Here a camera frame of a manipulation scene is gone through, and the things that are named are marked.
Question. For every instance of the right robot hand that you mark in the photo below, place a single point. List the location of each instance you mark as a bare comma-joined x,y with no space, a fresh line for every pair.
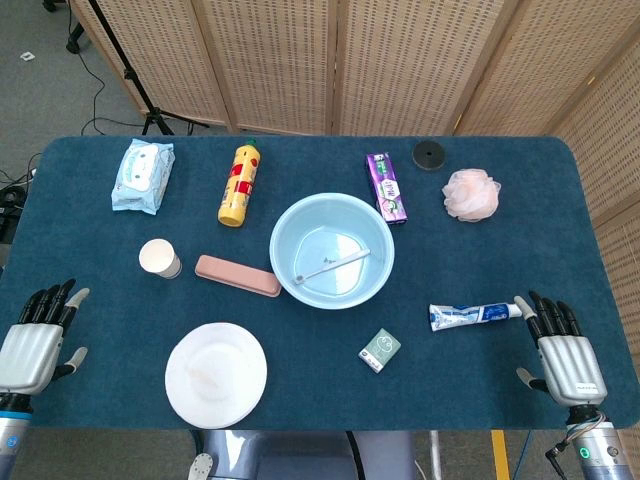
570,365

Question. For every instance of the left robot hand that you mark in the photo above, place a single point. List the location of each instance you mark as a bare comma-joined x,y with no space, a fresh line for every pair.
30,350

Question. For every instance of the blue white toothpaste tube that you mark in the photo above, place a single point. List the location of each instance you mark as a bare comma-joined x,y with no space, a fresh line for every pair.
470,316

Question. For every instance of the white paper cup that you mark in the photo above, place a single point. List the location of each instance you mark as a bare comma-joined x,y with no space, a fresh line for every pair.
159,257

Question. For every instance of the green tissue pack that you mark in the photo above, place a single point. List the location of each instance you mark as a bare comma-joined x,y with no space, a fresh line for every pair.
380,350

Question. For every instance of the purple toothpaste box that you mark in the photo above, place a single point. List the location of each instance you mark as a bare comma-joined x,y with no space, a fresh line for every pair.
386,187

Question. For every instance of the light blue plastic basin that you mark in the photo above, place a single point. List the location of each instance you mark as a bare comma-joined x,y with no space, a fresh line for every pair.
285,250

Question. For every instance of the black floor device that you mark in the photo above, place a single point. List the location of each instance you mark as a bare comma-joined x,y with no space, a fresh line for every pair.
7,197

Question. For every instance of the white table leg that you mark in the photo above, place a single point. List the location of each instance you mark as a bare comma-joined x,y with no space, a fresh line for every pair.
436,455

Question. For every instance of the white paper plate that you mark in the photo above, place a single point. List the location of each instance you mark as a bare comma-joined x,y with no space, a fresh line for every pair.
215,375

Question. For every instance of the pink mesh bath pouf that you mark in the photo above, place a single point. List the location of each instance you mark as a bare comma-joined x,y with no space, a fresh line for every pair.
471,196

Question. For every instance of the light blue wet wipes pack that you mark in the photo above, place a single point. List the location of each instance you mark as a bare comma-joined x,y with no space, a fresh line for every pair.
142,175

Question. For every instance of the pink toothbrush case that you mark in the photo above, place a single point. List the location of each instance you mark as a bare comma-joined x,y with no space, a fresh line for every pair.
237,276

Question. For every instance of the dark blue table mat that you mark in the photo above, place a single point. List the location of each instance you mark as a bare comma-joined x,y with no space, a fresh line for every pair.
320,380

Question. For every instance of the black round disc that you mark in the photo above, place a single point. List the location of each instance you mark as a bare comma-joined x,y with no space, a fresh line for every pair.
422,159

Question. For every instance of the white toothbrush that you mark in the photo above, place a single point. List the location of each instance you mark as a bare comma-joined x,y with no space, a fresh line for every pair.
332,267

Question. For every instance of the yellow bottle with red label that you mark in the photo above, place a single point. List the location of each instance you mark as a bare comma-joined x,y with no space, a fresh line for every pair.
239,190

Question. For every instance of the grey-blue robot torso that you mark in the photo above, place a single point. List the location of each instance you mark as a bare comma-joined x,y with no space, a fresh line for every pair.
300,455

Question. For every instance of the black tripod stand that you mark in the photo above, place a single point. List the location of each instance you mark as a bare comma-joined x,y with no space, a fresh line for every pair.
131,75

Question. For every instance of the white paper scrap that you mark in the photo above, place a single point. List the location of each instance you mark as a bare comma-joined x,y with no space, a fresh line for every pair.
27,56

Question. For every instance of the black stand foot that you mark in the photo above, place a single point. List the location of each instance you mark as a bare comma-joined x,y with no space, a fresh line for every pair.
76,41

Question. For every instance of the woven wooden folding screen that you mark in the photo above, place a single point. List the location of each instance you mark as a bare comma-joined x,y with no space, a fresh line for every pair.
280,65

